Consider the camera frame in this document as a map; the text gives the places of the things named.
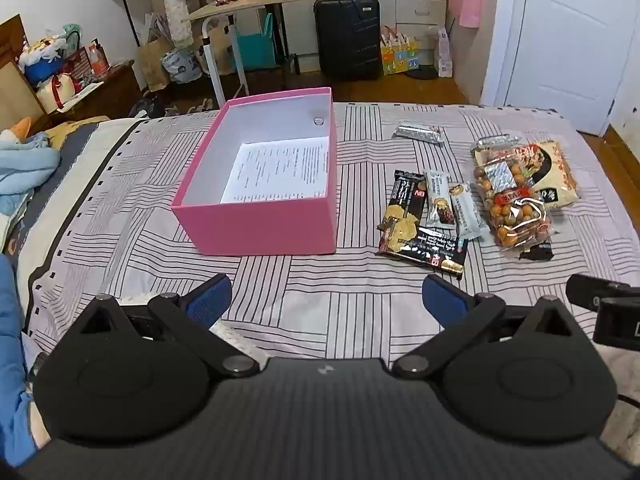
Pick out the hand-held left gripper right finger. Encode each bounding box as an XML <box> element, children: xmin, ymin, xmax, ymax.
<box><xmin>391</xmin><ymin>274</ymin><xmax>577</xmax><ymax>380</ymax></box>

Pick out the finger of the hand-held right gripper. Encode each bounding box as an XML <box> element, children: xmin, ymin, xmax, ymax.
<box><xmin>566</xmin><ymin>274</ymin><xmax>640</xmax><ymax>311</ymax></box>

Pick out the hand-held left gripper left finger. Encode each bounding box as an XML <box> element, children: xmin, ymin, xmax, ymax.
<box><xmin>76</xmin><ymin>274</ymin><xmax>262</xmax><ymax>379</ymax></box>

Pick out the black chip packet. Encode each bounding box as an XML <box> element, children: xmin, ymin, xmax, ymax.
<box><xmin>395</xmin><ymin>227</ymin><xmax>469</xmax><ymax>281</ymax></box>
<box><xmin>376</xmin><ymin>169</ymin><xmax>429</xmax><ymax>256</ymax></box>

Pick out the small black packet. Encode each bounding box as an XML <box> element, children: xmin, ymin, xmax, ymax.
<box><xmin>519</xmin><ymin>240</ymin><xmax>555</xmax><ymax>262</ymax></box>

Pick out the grey snack bar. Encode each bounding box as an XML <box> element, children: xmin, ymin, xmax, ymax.
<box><xmin>423</xmin><ymin>168</ymin><xmax>458</xmax><ymax>231</ymax></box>
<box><xmin>447</xmin><ymin>182</ymin><xmax>491</xmax><ymax>242</ymax></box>

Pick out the pink cardboard box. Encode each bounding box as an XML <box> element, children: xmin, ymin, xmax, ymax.
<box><xmin>171</xmin><ymin>87</ymin><xmax>339</xmax><ymax>257</ymax></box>

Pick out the clear bag of coated nuts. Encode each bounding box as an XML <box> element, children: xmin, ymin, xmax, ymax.
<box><xmin>472</xmin><ymin>152</ymin><xmax>556</xmax><ymax>261</ymax></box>

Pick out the beige snack bag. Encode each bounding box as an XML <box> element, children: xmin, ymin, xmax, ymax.
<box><xmin>515</xmin><ymin>140</ymin><xmax>582</xmax><ymax>211</ymax></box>

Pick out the silver snack packet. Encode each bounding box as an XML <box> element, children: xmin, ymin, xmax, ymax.
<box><xmin>470</xmin><ymin>133</ymin><xmax>523</xmax><ymax>157</ymax></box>

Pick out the silver snack bar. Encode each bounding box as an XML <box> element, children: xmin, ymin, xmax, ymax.
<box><xmin>394</xmin><ymin>122</ymin><xmax>446</xmax><ymax>147</ymax></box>

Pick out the printed paper sheet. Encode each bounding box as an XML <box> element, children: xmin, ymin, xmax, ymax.
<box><xmin>220</xmin><ymin>136</ymin><xmax>331</xmax><ymax>205</ymax></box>

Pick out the black bag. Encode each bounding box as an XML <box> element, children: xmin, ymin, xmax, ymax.
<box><xmin>129</xmin><ymin>95</ymin><xmax>166</xmax><ymax>120</ymax></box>

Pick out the yellow cloth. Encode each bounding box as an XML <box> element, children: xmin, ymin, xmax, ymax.
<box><xmin>44</xmin><ymin>116</ymin><xmax>111</xmax><ymax>151</ymax></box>

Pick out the wooden nightstand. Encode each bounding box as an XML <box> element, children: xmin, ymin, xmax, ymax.
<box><xmin>50</xmin><ymin>60</ymin><xmax>143</xmax><ymax>123</ymax></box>

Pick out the light blue cloth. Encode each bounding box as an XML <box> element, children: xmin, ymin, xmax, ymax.
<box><xmin>0</xmin><ymin>117</ymin><xmax>62</xmax><ymax>211</ymax></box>

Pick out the blue white printed bag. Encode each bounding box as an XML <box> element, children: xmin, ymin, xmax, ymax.
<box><xmin>160</xmin><ymin>49</ymin><xmax>197</xmax><ymax>84</ymax></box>

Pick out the brown paper bag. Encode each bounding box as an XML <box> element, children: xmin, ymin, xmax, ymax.
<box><xmin>136</xmin><ymin>35</ymin><xmax>176</xmax><ymax>93</ymax></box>
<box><xmin>197</xmin><ymin>20</ymin><xmax>236</xmax><ymax>77</ymax></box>

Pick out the white patterned bag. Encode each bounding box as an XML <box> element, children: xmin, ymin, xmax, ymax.
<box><xmin>436</xmin><ymin>25</ymin><xmax>455</xmax><ymax>79</ymax></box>

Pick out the colourful gift bag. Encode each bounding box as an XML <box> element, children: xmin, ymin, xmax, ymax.
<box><xmin>380</xmin><ymin>25</ymin><xmax>422</xmax><ymax>77</ymax></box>

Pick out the white door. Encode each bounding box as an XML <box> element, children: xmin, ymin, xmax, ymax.
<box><xmin>480</xmin><ymin>0</ymin><xmax>640</xmax><ymax>136</ymax></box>

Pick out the teal shopping bag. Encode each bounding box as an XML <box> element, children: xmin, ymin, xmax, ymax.
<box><xmin>232</xmin><ymin>12</ymin><xmax>277</xmax><ymax>72</ymax></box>

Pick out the white and red bag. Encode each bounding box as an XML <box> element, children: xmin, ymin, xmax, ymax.
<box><xmin>35</xmin><ymin>72</ymin><xmax>83</xmax><ymax>113</ymax></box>

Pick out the orange bottle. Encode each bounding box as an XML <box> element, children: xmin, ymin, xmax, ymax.
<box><xmin>89</xmin><ymin>40</ymin><xmax>110</xmax><ymax>77</ymax></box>

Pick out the black suitcase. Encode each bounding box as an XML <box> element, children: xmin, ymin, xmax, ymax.
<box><xmin>313</xmin><ymin>0</ymin><xmax>382</xmax><ymax>82</ymax></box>

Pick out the blue and white bouquet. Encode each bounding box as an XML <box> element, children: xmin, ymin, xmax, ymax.
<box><xmin>19</xmin><ymin>32</ymin><xmax>68</xmax><ymax>86</ymax></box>

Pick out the wooden headboard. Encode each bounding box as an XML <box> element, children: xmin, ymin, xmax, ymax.
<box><xmin>0</xmin><ymin>14</ymin><xmax>51</xmax><ymax>136</ymax></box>

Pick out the pink hanging bag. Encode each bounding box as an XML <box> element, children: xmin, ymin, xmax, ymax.
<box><xmin>448</xmin><ymin>0</ymin><xmax>483</xmax><ymax>29</ymax></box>

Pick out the pale green bag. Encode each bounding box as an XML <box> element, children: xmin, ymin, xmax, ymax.
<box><xmin>60</xmin><ymin>24</ymin><xmax>83</xmax><ymax>51</ymax></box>

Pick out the wooden folding table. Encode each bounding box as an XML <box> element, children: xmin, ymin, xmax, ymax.
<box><xmin>181</xmin><ymin>0</ymin><xmax>345</xmax><ymax>110</ymax></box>

